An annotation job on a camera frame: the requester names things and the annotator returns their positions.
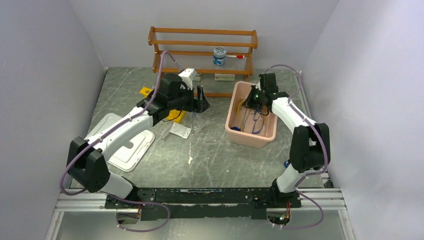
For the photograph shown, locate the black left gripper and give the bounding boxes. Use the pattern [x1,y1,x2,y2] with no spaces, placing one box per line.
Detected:
[168,83,211,114]

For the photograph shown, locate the blue safety glasses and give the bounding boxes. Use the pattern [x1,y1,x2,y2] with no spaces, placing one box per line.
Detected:
[251,110,266,135]

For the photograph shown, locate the metal crucible tongs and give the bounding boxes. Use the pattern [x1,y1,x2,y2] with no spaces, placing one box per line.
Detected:
[240,107,252,132]

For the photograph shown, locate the graduated cylinder blue base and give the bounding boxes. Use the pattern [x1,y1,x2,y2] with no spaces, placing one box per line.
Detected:
[231,107,245,132]

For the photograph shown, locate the tan rubber tubing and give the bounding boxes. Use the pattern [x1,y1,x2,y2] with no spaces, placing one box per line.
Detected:
[236,97,249,128]

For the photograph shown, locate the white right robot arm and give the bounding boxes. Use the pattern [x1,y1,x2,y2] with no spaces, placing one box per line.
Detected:
[244,73,331,207]

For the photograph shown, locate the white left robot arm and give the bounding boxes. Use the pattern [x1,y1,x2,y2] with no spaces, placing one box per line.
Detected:
[64,68,211,208]

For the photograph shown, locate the clear plastic funnel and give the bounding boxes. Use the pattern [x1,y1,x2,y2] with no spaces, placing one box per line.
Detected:
[191,112,210,134]

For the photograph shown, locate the pink plastic bin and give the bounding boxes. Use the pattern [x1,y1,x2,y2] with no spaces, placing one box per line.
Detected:
[224,81,278,148]

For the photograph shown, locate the white box left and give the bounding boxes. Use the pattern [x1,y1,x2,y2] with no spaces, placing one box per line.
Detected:
[193,73,201,82]

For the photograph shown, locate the white box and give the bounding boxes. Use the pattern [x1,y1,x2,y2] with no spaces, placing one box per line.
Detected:
[214,73,236,82]
[193,73,201,82]

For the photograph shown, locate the yellow test tube rack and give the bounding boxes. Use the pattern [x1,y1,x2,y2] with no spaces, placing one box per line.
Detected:
[140,86,187,124]

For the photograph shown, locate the white box right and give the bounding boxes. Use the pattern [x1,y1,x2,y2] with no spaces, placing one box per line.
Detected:
[214,73,236,82]

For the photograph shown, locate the wooden shelf rack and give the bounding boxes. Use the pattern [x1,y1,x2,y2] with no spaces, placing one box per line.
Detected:
[147,26,259,98]

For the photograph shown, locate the blue white jar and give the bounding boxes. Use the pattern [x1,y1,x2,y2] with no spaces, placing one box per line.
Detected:
[213,46,227,66]

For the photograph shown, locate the white plastic lid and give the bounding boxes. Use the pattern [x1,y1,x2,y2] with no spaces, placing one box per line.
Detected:
[86,113,155,172]

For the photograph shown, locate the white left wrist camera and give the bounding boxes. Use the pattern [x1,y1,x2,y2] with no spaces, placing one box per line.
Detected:
[178,68,198,90]

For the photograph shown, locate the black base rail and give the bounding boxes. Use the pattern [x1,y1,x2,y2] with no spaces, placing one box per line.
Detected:
[104,186,302,221]

